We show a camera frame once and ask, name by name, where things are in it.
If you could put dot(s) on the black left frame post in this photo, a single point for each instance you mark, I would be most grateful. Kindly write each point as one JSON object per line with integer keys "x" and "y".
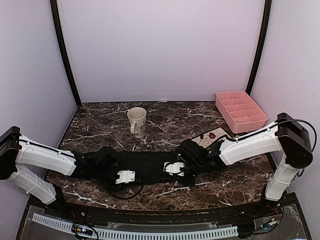
{"x": 63, "y": 51}

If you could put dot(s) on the black table edge rail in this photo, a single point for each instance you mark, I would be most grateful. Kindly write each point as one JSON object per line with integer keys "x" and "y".
{"x": 235, "y": 215}

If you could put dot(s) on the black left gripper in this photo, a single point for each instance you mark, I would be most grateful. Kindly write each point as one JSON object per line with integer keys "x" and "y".
{"x": 116, "y": 186}

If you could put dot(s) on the black frame post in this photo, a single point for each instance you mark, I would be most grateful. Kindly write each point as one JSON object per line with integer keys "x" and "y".
{"x": 260, "y": 46}
{"x": 63, "y": 51}

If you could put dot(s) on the left circuit board with wires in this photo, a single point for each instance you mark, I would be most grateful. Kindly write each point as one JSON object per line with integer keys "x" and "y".
{"x": 81, "y": 231}

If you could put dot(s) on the floral patterned square coaster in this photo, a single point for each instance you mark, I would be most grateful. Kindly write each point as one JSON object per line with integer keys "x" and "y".
{"x": 210, "y": 137}

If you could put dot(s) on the cream ceramic mug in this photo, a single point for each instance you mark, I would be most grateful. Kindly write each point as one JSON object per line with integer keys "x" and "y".
{"x": 137, "y": 117}

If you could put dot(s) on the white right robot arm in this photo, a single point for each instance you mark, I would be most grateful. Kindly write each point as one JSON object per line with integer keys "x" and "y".
{"x": 285, "y": 134}

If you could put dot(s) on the black right frame post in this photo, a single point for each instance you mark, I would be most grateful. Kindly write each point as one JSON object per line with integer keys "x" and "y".
{"x": 260, "y": 46}

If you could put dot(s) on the pink divided organizer tray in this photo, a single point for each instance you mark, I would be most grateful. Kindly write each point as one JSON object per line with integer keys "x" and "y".
{"x": 240, "y": 111}

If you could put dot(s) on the right circuit board with wires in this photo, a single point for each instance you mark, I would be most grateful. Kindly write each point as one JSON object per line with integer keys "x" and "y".
{"x": 267, "y": 224}

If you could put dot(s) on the black striped underwear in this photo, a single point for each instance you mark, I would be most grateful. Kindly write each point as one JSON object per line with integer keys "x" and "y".
{"x": 149, "y": 167}

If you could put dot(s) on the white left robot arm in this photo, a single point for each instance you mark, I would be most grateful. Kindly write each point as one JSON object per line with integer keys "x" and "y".
{"x": 17, "y": 151}

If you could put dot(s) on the circuit board with wires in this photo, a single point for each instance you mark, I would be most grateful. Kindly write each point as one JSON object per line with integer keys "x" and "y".
{"x": 267, "y": 224}
{"x": 81, "y": 231}

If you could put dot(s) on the white slotted cable duct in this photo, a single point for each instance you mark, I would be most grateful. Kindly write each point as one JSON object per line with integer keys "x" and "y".
{"x": 121, "y": 231}

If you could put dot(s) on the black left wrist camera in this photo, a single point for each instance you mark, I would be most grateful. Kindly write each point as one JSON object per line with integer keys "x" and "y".
{"x": 107, "y": 159}

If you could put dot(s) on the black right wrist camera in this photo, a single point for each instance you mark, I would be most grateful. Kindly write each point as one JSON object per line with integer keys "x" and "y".
{"x": 190, "y": 151}

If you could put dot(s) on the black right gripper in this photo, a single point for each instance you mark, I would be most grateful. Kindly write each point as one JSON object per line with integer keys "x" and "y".
{"x": 190, "y": 182}

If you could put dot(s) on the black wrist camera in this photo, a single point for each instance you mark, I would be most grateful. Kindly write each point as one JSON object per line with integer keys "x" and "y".
{"x": 107, "y": 159}
{"x": 190, "y": 151}

